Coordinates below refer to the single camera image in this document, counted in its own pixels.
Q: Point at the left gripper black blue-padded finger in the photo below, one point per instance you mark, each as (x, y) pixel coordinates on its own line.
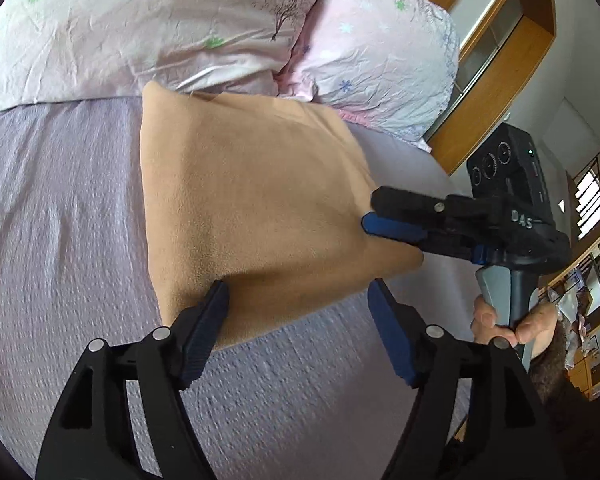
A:
(476, 414)
(121, 413)

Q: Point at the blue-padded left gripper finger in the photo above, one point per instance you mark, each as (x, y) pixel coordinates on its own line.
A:
(429, 240)

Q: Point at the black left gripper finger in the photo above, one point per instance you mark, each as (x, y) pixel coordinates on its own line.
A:
(396, 204)

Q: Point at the tan fleece garment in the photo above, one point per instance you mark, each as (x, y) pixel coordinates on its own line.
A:
(264, 194)

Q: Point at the person's right hand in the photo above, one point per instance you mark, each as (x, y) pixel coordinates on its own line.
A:
(535, 331)

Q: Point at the wooden bookshelf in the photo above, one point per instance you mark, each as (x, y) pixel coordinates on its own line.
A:
(576, 292)

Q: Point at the barred window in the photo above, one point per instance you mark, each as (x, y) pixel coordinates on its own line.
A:
(587, 196)

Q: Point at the pink floral pillow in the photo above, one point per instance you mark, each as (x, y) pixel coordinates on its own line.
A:
(387, 65)

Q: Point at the lavender textured bed sheet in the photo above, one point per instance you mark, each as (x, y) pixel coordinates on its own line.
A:
(316, 399)

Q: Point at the wooden headboard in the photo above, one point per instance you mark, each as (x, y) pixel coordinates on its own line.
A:
(499, 84)

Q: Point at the large white floral pillow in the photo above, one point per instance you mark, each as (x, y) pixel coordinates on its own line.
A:
(73, 50)

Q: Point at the black camera box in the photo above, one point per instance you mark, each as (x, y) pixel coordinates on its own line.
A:
(507, 163)

